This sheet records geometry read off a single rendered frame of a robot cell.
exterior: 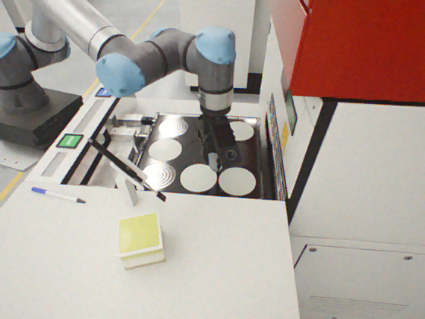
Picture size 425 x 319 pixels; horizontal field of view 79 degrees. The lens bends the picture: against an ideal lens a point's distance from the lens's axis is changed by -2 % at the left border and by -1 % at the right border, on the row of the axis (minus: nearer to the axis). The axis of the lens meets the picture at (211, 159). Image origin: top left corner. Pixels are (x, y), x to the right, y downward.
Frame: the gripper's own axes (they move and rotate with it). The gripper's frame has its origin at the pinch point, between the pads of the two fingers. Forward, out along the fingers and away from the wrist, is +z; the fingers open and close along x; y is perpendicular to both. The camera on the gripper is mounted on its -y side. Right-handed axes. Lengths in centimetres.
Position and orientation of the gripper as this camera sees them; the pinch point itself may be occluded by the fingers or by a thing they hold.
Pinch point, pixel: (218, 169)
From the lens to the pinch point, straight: 71.2
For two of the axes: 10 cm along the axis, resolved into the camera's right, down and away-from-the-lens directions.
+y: -4.2, -6.4, 6.4
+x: -9.1, 3.0, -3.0
